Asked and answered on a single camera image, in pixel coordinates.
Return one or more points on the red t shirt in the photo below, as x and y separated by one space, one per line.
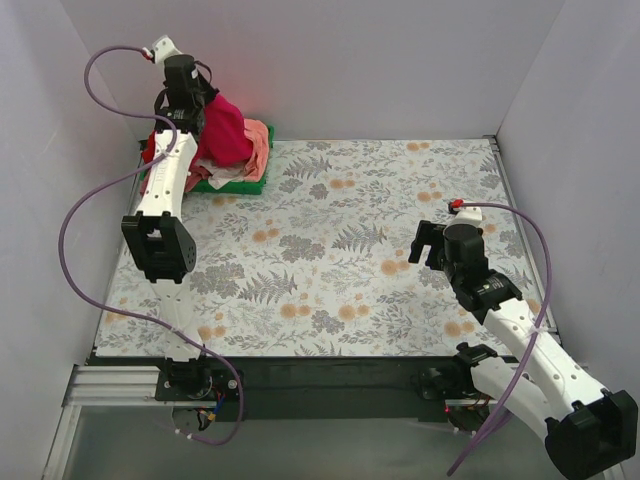
148 152

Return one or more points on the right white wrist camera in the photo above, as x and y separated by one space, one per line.
462 214

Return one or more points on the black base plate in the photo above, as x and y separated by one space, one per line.
427 389

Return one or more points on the magenta t shirt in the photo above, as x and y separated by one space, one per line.
223 140

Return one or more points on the salmon pink t shirt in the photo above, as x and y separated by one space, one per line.
257 133

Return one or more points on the green plastic basket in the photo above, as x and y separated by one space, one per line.
241 187

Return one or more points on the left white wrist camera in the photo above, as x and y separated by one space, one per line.
162 49

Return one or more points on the white t shirt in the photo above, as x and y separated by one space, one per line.
214 176

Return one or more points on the aluminium frame rail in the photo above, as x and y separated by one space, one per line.
96 386

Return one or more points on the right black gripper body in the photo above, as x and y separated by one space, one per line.
430 245

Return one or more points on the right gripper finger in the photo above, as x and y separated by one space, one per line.
433 238
422 238

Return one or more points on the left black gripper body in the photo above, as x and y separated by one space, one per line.
201 107

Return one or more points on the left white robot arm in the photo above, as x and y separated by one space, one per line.
159 243

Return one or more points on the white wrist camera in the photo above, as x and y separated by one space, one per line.
162 49
462 214

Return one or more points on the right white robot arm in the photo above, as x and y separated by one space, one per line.
585 427

